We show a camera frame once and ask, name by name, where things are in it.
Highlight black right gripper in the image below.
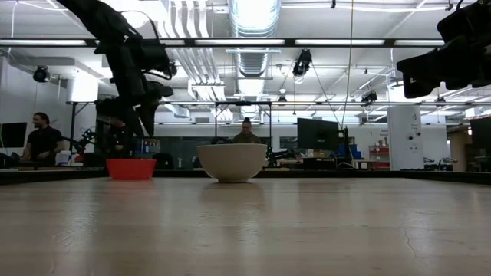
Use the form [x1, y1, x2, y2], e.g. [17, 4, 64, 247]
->
[396, 36, 491, 100]

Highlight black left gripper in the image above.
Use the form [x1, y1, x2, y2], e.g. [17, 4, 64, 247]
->
[94, 78, 176, 138]

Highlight red shelf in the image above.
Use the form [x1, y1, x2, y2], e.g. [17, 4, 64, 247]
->
[368, 144, 390, 170]

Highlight red plastic bowl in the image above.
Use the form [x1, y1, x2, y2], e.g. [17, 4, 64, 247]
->
[106, 158, 158, 181]

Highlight white pillar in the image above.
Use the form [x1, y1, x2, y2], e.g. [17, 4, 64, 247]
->
[387, 104, 425, 172]

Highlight black monitor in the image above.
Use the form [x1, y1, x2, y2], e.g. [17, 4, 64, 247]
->
[0, 122, 28, 150]
[470, 117, 491, 150]
[296, 117, 341, 151]

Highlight white bucket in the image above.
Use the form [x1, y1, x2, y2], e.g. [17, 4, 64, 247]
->
[54, 149, 73, 167]

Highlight black overhead crossbeam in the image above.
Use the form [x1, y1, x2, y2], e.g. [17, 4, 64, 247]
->
[0, 37, 447, 48]

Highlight white ribbed bowl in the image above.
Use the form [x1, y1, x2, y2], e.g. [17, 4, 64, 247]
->
[196, 143, 269, 184]

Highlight blue storage bins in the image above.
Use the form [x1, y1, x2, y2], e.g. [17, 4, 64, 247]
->
[336, 143, 364, 160]

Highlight person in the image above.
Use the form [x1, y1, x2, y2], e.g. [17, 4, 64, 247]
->
[232, 117, 262, 145]
[21, 111, 67, 162]

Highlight black spotlight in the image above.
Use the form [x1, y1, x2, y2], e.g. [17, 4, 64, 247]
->
[31, 65, 51, 84]

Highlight black overhead camera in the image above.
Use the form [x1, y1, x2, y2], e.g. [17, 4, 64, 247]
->
[292, 48, 313, 77]

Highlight black table frame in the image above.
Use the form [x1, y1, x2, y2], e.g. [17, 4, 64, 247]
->
[0, 167, 491, 186]

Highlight silver ceiling duct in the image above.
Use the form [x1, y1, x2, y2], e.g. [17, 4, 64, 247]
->
[228, 0, 282, 77]

